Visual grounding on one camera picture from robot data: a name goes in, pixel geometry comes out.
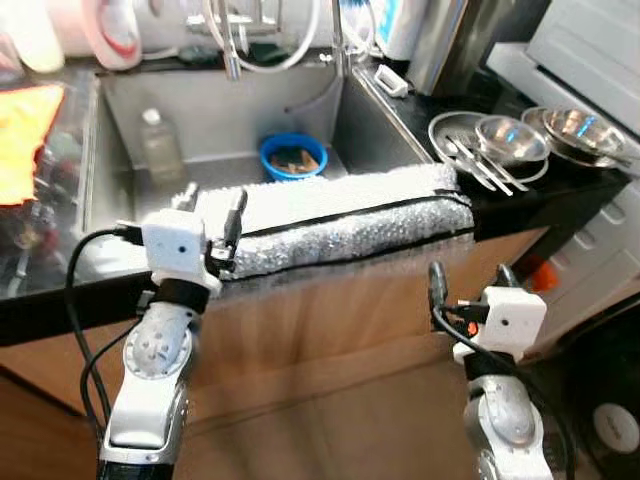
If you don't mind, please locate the steel sink faucet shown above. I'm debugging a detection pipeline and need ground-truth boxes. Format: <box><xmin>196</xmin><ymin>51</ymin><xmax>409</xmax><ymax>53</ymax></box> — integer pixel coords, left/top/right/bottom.
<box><xmin>205</xmin><ymin>0</ymin><xmax>286</xmax><ymax>81</ymax></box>

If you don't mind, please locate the wooden sink cabinet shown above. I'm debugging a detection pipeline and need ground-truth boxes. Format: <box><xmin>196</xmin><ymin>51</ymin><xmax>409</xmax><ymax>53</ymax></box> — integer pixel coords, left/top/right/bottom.
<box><xmin>0</xmin><ymin>228</ymin><xmax>549</xmax><ymax>480</ymax></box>

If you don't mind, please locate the small white plastic holder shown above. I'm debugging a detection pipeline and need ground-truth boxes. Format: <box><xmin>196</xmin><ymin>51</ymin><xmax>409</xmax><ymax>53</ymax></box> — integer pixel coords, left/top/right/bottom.
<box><xmin>375</xmin><ymin>65</ymin><xmax>409</xmax><ymax>98</ymax></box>

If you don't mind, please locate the white drawer unit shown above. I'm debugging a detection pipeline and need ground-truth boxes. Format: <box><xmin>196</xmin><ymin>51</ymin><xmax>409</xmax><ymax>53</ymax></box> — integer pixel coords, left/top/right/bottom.
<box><xmin>520</xmin><ymin>180</ymin><xmax>640</xmax><ymax>361</ymax></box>

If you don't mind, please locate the white water hose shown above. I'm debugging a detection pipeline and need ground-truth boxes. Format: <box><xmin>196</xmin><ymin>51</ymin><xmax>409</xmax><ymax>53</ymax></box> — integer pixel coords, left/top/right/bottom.
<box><xmin>205</xmin><ymin>0</ymin><xmax>321</xmax><ymax>73</ymax></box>

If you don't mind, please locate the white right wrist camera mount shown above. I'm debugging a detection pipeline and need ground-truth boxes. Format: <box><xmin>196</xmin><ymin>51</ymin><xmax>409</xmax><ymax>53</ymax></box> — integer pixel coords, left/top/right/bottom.
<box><xmin>453</xmin><ymin>287</ymin><xmax>548</xmax><ymax>363</ymax></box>

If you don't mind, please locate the steel spoon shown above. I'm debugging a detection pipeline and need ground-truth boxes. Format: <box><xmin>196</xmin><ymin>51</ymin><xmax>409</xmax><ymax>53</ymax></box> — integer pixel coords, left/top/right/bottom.
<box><xmin>445</xmin><ymin>137</ymin><xmax>501</xmax><ymax>194</ymax></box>

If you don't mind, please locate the steel plate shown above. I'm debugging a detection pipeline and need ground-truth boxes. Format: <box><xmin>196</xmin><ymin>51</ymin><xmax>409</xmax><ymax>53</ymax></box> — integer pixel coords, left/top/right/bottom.
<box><xmin>428</xmin><ymin>112</ymin><xmax>551</xmax><ymax>188</ymax></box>

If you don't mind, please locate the small orange object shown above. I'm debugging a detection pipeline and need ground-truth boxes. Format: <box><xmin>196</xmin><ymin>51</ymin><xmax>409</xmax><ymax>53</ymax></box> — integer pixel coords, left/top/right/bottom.
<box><xmin>527</xmin><ymin>262</ymin><xmax>556</xmax><ymax>293</ymax></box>

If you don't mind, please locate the tall steel cylinder appliance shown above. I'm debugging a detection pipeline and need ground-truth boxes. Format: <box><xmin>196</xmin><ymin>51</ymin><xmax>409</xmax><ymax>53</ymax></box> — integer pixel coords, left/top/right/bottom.
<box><xmin>405</xmin><ymin>0</ymin><xmax>551</xmax><ymax>98</ymax></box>

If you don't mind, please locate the steel kitchen sink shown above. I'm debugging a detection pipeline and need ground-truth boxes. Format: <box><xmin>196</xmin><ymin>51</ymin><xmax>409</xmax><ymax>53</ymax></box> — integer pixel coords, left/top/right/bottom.
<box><xmin>80</xmin><ymin>58</ymin><xmax>441</xmax><ymax>236</ymax></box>

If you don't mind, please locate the white water purifier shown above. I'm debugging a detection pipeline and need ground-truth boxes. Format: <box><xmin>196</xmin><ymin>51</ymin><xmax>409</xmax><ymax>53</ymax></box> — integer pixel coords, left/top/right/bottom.
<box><xmin>372</xmin><ymin>0</ymin><xmax>433</xmax><ymax>61</ymax></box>

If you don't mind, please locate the wide steel bowl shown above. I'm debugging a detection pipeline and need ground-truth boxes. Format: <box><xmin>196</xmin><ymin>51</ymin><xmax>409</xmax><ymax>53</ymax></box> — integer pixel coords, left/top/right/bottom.
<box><xmin>522</xmin><ymin>105</ymin><xmax>636</xmax><ymax>169</ymax></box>

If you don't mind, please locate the blue plastic bowl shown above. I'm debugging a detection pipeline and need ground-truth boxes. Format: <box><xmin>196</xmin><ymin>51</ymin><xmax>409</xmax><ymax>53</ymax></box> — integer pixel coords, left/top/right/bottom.
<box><xmin>259</xmin><ymin>133</ymin><xmax>329</xmax><ymax>182</ymax></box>

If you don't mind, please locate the white detergent bottle red label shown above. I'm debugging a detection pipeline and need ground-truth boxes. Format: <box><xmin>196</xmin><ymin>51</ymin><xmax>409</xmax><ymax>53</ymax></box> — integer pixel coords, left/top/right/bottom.
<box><xmin>80</xmin><ymin>0</ymin><xmax>143</xmax><ymax>71</ymax></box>

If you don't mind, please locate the orange cloth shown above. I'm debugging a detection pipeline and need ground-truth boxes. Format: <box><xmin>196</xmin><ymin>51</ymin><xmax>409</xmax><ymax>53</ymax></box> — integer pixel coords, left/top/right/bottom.
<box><xmin>0</xmin><ymin>83</ymin><xmax>66</xmax><ymax>206</ymax></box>

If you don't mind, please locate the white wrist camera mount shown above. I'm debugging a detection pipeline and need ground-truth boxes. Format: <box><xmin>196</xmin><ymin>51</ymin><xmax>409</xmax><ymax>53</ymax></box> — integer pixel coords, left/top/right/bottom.
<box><xmin>140</xmin><ymin>210</ymin><xmax>216</xmax><ymax>291</ymax></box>
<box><xmin>453</xmin><ymin>287</ymin><xmax>548</xmax><ymax>363</ymax></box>

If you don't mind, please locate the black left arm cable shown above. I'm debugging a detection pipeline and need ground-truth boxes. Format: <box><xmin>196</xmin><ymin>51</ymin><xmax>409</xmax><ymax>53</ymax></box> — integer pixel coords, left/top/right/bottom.
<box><xmin>65</xmin><ymin>225</ymin><xmax>151</xmax><ymax>446</ymax></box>

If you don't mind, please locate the steel fork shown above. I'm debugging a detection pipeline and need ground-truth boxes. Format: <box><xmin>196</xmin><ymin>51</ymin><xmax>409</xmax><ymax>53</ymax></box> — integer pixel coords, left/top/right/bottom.
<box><xmin>462</xmin><ymin>135</ymin><xmax>531</xmax><ymax>191</ymax></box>

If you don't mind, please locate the pale yellow bottle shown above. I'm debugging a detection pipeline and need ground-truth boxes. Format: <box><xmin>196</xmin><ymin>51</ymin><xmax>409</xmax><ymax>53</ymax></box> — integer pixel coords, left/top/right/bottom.
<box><xmin>0</xmin><ymin>0</ymin><xmax>66</xmax><ymax>74</ymax></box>

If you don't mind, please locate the chrome tap with flexible hose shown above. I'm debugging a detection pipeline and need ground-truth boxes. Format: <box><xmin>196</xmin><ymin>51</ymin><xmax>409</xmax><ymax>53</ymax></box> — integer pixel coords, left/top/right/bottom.
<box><xmin>330</xmin><ymin>0</ymin><xmax>353</xmax><ymax>79</ymax></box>

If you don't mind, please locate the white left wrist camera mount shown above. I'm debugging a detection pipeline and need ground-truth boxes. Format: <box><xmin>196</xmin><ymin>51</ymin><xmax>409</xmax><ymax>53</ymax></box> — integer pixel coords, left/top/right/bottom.
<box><xmin>140</xmin><ymin>210</ymin><xmax>216</xmax><ymax>291</ymax></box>

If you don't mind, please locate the small steel bowl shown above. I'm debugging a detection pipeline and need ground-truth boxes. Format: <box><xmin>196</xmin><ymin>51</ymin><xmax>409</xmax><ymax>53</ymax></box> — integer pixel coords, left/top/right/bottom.
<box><xmin>475</xmin><ymin>115</ymin><xmax>551</xmax><ymax>166</ymax></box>

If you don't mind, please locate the white countertop appliance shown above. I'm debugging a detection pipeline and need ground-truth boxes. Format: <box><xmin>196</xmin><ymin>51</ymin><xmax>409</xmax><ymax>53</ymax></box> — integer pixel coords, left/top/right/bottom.
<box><xmin>488</xmin><ymin>0</ymin><xmax>640</xmax><ymax>131</ymax></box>

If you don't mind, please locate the clear plastic bottle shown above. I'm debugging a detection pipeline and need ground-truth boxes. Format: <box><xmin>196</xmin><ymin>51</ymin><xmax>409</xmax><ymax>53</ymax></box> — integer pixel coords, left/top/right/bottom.
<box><xmin>138</xmin><ymin>108</ymin><xmax>188</xmax><ymax>191</ymax></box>

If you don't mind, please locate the dark washing machine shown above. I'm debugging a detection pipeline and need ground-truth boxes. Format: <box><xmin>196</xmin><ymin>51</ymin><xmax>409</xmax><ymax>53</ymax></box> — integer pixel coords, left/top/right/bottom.
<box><xmin>555</xmin><ymin>290</ymin><xmax>640</xmax><ymax>480</ymax></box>

